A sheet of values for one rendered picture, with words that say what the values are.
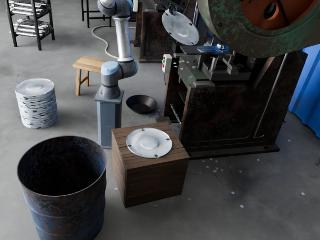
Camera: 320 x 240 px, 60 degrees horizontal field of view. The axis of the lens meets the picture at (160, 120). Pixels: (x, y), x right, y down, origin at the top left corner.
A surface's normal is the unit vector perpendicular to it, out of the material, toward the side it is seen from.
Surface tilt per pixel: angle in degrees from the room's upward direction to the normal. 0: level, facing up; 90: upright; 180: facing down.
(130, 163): 0
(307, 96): 90
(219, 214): 0
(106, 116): 90
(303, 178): 0
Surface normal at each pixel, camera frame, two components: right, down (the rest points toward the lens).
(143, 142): 0.11, -0.81
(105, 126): -0.04, 0.58
